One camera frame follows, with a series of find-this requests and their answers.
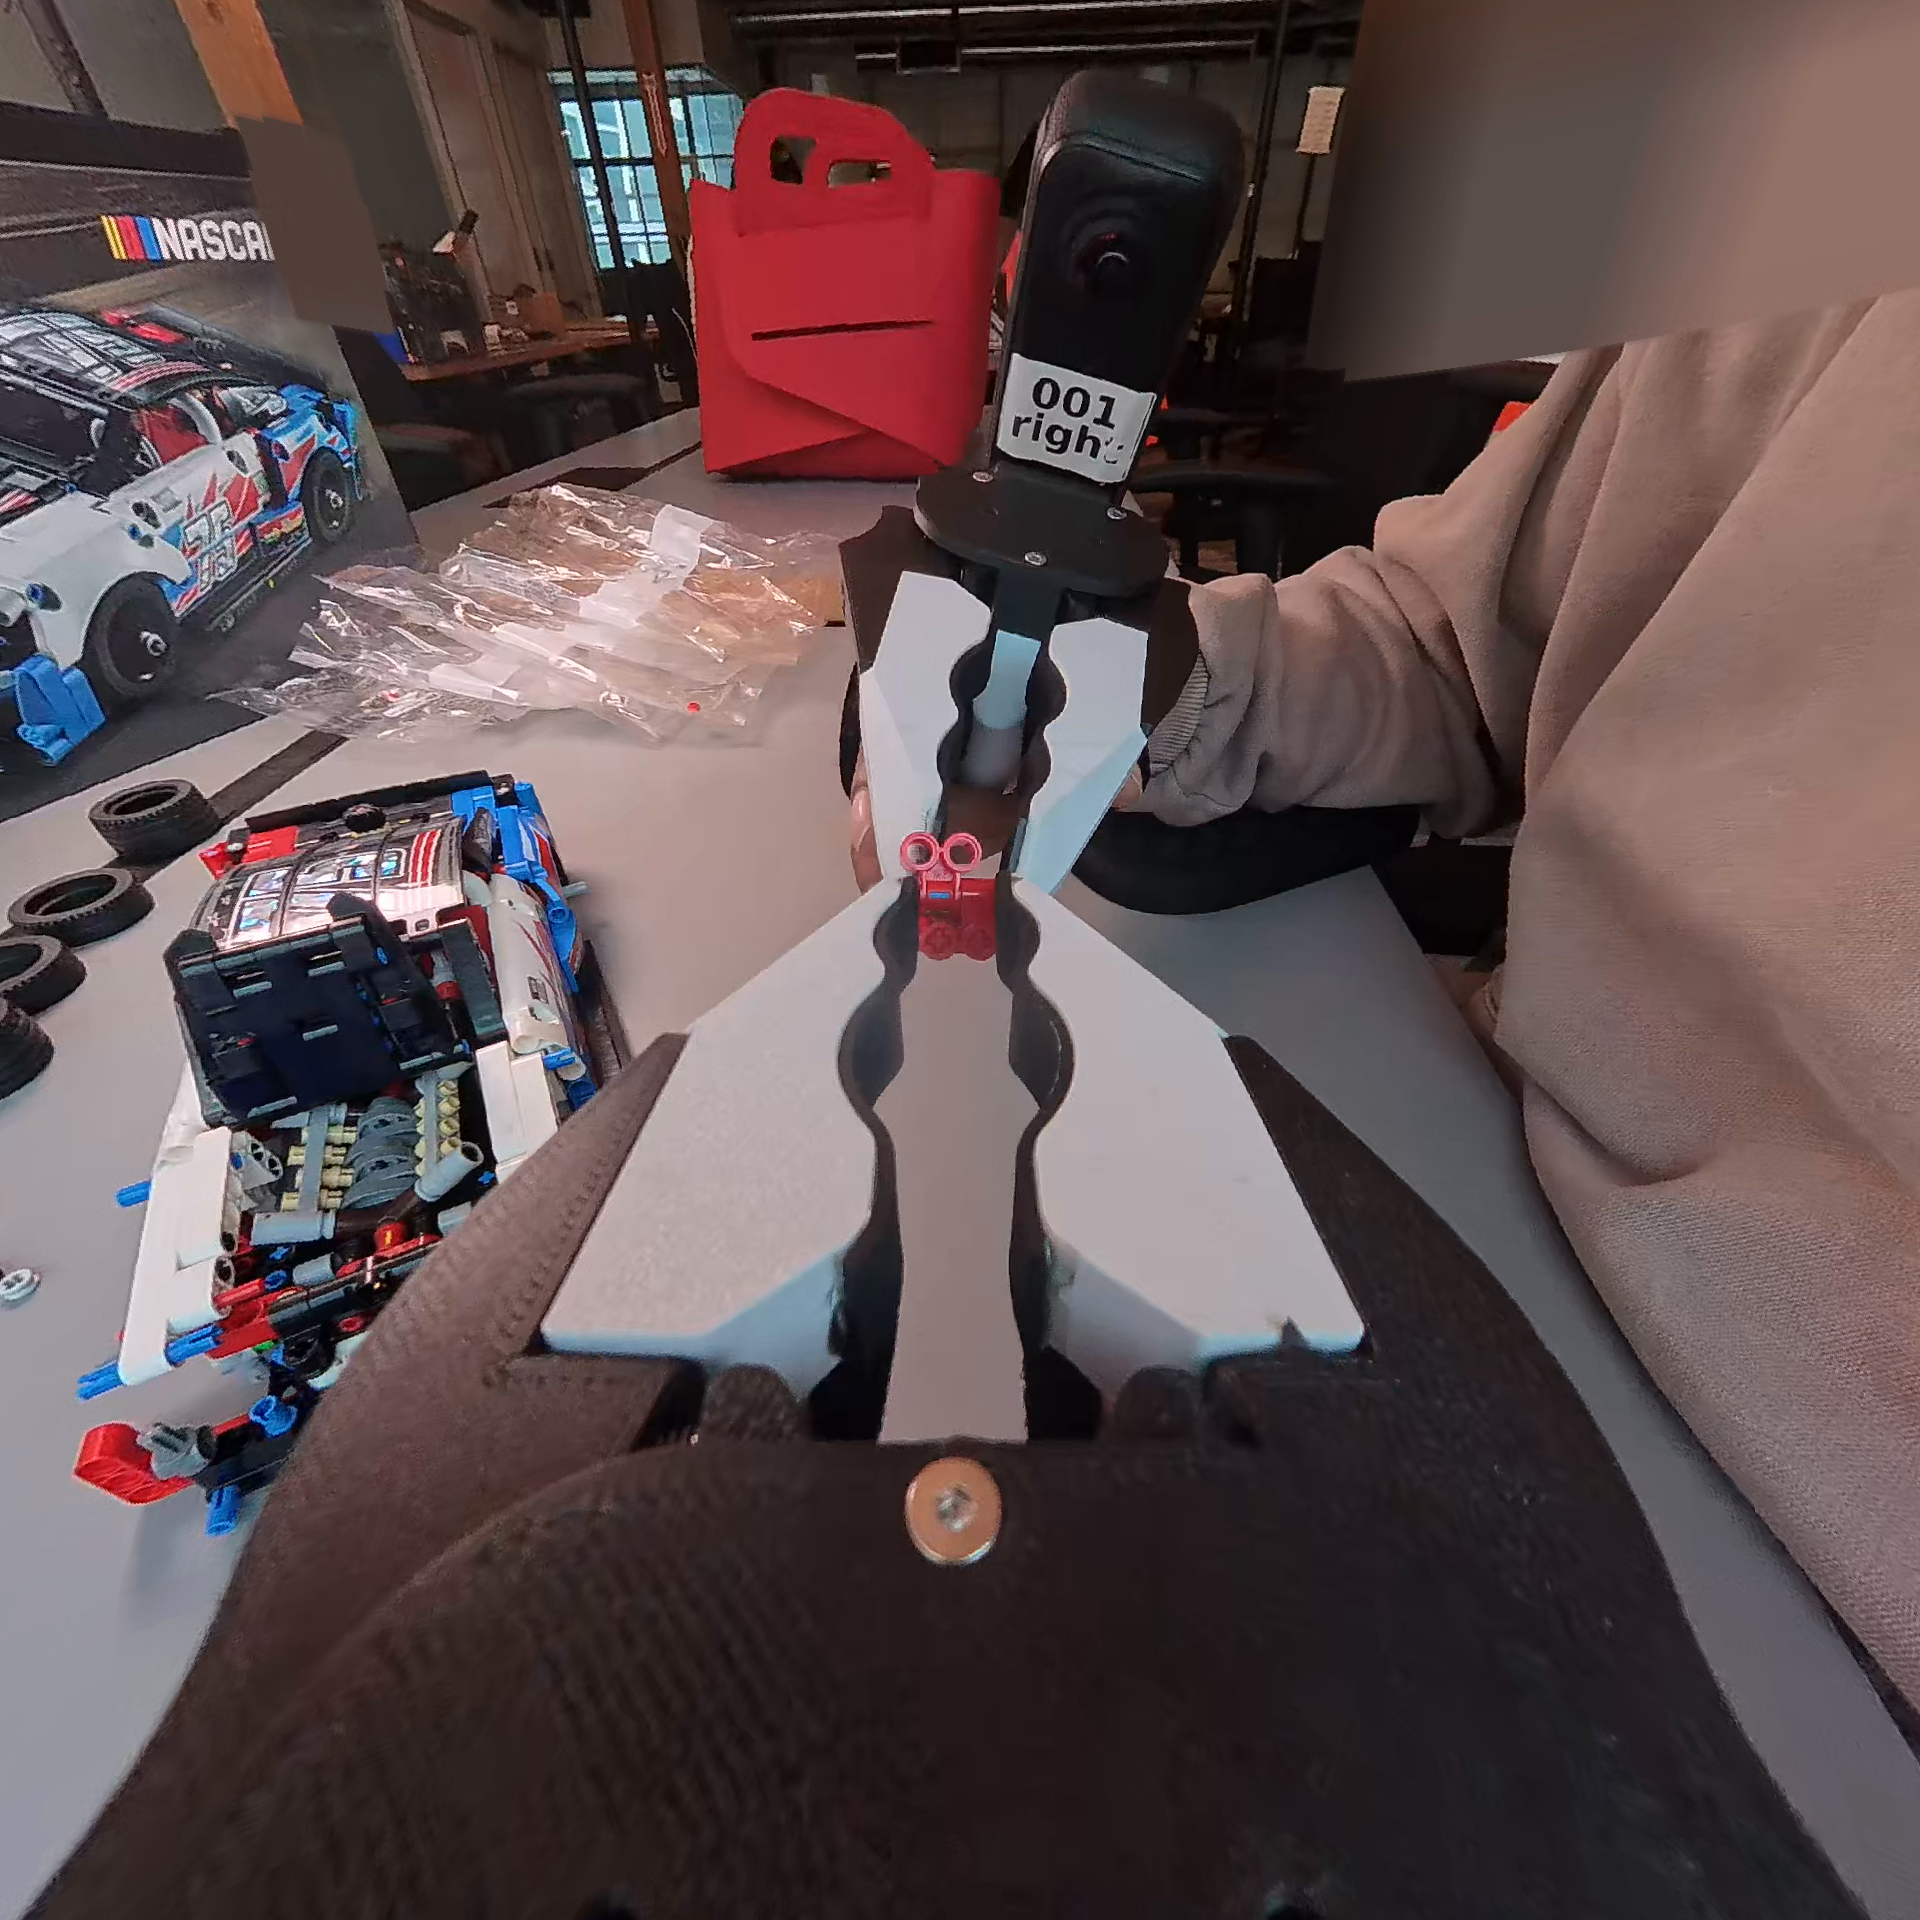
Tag red brick connector piece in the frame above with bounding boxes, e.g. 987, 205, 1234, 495
896, 828, 994, 962

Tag toy brick race car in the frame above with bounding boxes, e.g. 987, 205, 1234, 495
70, 771, 620, 1547

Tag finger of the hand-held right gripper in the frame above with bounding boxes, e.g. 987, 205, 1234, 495
1001, 603, 1164, 896
855, 563, 994, 896

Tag toy car set box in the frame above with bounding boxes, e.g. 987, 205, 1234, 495
0, 101, 426, 814

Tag person's beige sweatshirt torso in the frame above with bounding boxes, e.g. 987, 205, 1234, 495
1459, 293, 1920, 1704

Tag black chair armrest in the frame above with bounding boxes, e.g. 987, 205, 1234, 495
1073, 800, 1424, 917

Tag window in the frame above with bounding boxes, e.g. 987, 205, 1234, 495
549, 67, 743, 273

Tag pile of clear plastic bags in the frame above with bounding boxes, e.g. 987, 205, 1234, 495
231, 480, 839, 746

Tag red felt bag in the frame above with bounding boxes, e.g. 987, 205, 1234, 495
687, 89, 1001, 480

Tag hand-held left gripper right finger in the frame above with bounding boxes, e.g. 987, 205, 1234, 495
994, 883, 1361, 1437

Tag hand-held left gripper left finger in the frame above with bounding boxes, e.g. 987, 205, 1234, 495
541, 876, 925, 1437

